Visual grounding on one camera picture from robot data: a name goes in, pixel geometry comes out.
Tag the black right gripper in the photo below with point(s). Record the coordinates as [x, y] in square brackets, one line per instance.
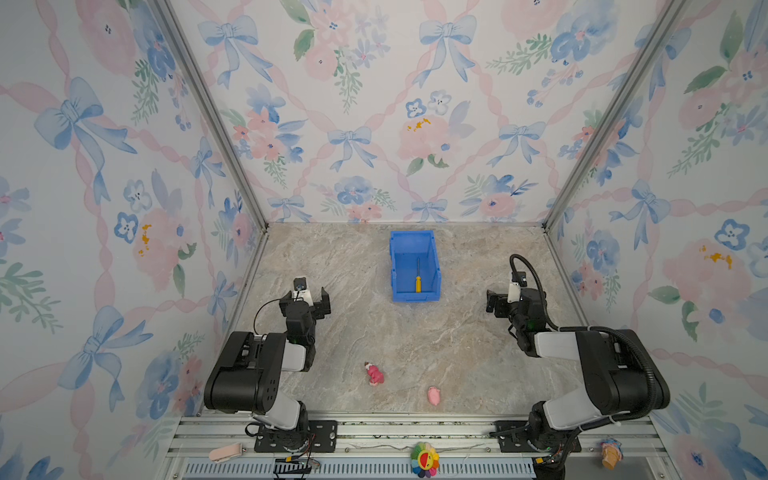
[502, 304]

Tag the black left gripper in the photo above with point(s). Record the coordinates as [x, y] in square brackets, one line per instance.
[321, 306]

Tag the yellow handled screwdriver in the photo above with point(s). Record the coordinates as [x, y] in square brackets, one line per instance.
[418, 278]

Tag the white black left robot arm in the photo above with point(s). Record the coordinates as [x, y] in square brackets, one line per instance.
[246, 377]

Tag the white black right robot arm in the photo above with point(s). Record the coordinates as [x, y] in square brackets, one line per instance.
[620, 381]

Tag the blue plastic bin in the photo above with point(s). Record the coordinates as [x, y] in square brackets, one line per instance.
[405, 247]

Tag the pink strawberry toy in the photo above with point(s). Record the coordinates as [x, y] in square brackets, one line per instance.
[376, 377]

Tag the pink pig toy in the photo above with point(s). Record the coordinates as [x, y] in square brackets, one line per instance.
[434, 395]

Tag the small doll figure toy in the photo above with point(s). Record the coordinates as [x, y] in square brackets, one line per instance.
[611, 451]

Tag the colourful flower toy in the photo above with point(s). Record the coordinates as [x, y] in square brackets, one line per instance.
[424, 460]

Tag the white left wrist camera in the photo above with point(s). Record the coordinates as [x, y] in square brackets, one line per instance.
[301, 291]

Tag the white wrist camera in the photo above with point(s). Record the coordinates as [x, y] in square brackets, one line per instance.
[301, 291]
[515, 287]

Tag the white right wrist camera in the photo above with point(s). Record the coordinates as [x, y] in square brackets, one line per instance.
[515, 287]

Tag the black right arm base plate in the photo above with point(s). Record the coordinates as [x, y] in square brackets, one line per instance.
[518, 436]

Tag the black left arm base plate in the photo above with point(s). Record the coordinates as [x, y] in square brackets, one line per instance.
[313, 436]

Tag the pink handle tool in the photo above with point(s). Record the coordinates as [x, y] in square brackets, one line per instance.
[226, 453]

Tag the aluminium rail frame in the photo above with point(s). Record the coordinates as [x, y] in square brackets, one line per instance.
[369, 446]

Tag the aluminium corner post right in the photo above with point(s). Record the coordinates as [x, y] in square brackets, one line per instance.
[641, 65]

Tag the aluminium corner post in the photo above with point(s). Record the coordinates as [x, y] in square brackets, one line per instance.
[171, 28]
[641, 65]

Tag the aluminium corner post left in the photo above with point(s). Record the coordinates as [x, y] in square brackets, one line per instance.
[171, 28]

